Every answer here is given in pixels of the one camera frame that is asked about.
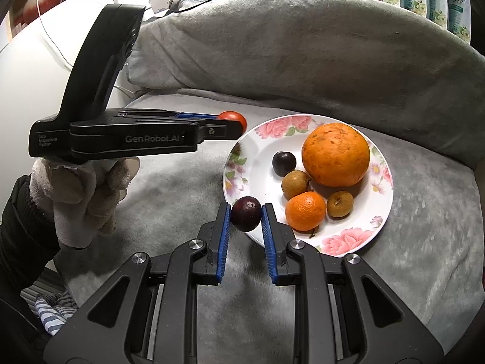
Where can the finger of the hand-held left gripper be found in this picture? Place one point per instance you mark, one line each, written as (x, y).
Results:
(197, 115)
(223, 131)

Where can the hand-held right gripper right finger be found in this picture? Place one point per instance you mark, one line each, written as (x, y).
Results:
(269, 242)

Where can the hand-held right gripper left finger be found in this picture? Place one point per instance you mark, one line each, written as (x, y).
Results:
(223, 242)

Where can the red cherry tomato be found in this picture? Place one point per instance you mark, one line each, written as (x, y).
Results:
(232, 115)

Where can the dark purple plum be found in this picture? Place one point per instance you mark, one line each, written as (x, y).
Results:
(284, 163)
(246, 214)

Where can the small tangerine with stem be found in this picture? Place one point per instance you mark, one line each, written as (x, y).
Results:
(305, 212)

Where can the white floral plate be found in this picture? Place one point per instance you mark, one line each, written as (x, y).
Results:
(261, 182)

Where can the brown longan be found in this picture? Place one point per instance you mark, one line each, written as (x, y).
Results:
(340, 204)
(295, 184)

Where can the rough large orange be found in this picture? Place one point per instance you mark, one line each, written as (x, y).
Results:
(335, 153)

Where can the person's left forearm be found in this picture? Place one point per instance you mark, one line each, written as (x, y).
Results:
(22, 235)

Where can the person's left hand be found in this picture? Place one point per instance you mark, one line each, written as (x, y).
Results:
(75, 197)

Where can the grey covered cushion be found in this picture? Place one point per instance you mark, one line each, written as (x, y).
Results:
(303, 64)

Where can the blue striped cloth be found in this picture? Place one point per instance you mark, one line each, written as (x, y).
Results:
(53, 314)

